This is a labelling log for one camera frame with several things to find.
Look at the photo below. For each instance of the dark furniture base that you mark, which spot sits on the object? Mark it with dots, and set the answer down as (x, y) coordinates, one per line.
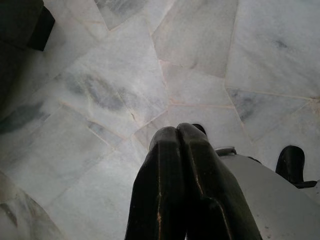
(22, 22)

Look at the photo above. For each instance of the silver robot leg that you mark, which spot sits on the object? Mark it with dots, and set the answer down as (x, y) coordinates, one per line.
(275, 200)

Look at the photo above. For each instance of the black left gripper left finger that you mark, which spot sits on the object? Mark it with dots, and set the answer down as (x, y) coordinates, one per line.
(160, 190)

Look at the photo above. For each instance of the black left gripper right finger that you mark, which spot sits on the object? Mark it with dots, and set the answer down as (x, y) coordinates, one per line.
(212, 200)

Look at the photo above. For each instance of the black robot foot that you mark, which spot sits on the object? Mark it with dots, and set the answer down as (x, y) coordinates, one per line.
(291, 163)

